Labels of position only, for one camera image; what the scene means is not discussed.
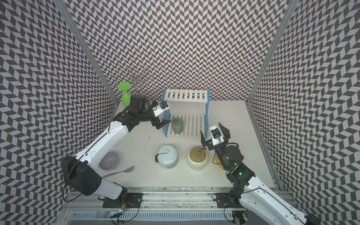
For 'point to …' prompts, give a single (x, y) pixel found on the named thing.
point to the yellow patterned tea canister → (218, 161)
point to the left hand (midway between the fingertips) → (165, 113)
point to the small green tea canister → (177, 125)
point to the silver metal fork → (130, 169)
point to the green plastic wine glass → (126, 96)
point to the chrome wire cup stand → (137, 79)
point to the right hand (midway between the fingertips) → (211, 129)
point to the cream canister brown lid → (197, 158)
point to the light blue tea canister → (167, 157)
